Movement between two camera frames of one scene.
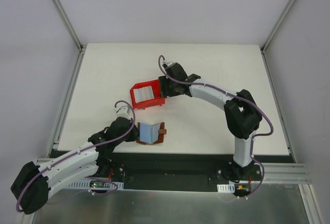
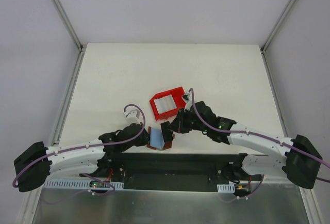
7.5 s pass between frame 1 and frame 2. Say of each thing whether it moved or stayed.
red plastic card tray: moved
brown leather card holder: moved
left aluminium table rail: stayed
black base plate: stayed
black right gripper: moved
